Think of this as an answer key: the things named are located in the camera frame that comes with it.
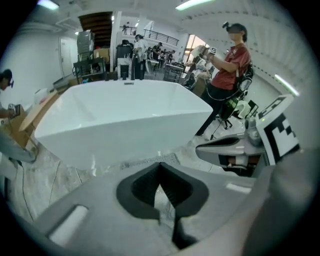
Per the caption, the stack of dark crates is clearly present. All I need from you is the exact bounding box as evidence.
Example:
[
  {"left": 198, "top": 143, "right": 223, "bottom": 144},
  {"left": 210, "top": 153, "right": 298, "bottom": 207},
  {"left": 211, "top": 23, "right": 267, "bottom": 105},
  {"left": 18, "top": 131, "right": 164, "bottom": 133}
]
[{"left": 76, "top": 29, "right": 95, "bottom": 61}]

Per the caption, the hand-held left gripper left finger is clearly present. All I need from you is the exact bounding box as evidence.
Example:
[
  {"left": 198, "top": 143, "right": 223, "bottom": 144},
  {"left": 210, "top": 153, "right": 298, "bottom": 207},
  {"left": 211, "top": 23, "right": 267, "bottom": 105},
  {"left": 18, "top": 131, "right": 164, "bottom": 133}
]
[{"left": 34, "top": 161, "right": 180, "bottom": 256}]

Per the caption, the black metal cart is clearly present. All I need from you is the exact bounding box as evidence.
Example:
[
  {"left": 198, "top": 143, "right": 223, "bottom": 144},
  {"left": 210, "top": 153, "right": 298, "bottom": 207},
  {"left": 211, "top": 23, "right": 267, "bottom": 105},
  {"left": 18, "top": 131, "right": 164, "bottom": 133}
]
[{"left": 72, "top": 57, "right": 106, "bottom": 85}]

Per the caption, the dark staircase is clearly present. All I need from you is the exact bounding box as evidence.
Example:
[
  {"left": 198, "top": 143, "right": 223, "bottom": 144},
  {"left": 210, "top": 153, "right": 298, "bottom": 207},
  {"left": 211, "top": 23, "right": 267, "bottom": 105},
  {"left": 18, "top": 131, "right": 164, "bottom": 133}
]
[{"left": 77, "top": 11, "right": 114, "bottom": 48}]

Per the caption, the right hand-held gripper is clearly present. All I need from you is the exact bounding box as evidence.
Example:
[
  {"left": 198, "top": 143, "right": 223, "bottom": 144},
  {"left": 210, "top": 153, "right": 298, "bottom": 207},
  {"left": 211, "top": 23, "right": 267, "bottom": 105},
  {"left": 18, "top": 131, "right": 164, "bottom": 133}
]
[{"left": 196, "top": 94, "right": 300, "bottom": 177}]

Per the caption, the white door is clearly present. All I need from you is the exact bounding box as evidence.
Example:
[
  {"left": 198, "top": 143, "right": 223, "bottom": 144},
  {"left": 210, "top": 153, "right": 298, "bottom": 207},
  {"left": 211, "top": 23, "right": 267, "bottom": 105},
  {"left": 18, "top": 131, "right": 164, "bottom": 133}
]
[{"left": 58, "top": 37, "right": 74, "bottom": 79}]

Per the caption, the white plastic bin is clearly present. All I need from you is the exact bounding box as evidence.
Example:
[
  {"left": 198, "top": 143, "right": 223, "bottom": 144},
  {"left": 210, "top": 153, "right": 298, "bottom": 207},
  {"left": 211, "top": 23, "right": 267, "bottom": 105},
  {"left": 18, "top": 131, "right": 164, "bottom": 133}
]
[{"left": 34, "top": 88, "right": 50, "bottom": 105}]

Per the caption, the grey perforated rubber mat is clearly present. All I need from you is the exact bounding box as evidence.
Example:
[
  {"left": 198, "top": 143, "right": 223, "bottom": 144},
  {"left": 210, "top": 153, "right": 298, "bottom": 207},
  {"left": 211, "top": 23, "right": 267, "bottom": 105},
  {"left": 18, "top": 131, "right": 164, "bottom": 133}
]
[{"left": 119, "top": 152, "right": 181, "bottom": 171}]

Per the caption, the small brown cardboard box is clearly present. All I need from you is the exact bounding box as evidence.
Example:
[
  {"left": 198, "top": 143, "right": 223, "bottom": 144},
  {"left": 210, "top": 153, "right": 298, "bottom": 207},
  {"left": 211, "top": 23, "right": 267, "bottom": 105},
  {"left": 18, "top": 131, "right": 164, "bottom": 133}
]
[{"left": 93, "top": 47, "right": 111, "bottom": 60}]

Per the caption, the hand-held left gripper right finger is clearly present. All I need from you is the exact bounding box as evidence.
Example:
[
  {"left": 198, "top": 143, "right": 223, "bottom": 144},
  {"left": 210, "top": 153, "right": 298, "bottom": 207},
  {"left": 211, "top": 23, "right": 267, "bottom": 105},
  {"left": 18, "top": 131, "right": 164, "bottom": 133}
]
[{"left": 159, "top": 161, "right": 256, "bottom": 250}]

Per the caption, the black cabinet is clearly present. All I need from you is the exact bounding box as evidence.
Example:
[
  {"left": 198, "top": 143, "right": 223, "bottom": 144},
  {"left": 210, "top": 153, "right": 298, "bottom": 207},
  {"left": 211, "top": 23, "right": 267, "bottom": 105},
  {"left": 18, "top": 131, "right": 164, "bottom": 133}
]
[{"left": 116, "top": 44, "right": 134, "bottom": 79}]

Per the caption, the black mezzanine railing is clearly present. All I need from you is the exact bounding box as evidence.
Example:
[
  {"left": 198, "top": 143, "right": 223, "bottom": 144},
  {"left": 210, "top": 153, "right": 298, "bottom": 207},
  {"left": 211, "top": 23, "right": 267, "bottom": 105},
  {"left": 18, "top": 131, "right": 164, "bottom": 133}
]
[{"left": 143, "top": 28, "right": 180, "bottom": 46}]

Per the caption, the ceiling tube light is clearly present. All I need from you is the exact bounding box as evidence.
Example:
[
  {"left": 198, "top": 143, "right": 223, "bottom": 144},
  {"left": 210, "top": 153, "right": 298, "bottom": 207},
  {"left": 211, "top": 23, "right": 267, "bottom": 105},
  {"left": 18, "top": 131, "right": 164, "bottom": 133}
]
[
  {"left": 274, "top": 73, "right": 300, "bottom": 97},
  {"left": 174, "top": 0, "right": 216, "bottom": 11},
  {"left": 37, "top": 0, "right": 60, "bottom": 11}
]

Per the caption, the wooden coffee table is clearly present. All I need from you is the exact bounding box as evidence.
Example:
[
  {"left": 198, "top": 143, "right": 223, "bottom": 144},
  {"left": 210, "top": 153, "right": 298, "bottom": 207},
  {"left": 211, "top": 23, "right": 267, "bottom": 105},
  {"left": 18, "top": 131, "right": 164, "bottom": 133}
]
[{"left": 18, "top": 89, "right": 60, "bottom": 153}]

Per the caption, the black backpack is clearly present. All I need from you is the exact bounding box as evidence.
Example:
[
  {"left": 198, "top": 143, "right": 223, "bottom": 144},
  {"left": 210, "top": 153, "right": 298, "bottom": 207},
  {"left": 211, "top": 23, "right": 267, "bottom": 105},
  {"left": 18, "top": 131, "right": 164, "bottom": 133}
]
[{"left": 224, "top": 63, "right": 255, "bottom": 121}]

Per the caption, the white bathtub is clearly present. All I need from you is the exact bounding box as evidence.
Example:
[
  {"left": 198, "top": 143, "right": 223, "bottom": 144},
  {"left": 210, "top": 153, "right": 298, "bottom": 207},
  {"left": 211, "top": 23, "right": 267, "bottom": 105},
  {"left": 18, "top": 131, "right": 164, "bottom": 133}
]
[{"left": 33, "top": 79, "right": 214, "bottom": 170}]

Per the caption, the large glass window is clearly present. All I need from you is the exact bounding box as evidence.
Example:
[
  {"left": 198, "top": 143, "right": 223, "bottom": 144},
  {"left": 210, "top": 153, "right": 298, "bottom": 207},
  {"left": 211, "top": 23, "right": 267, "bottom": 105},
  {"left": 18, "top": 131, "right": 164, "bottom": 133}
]
[{"left": 185, "top": 33, "right": 210, "bottom": 65}]

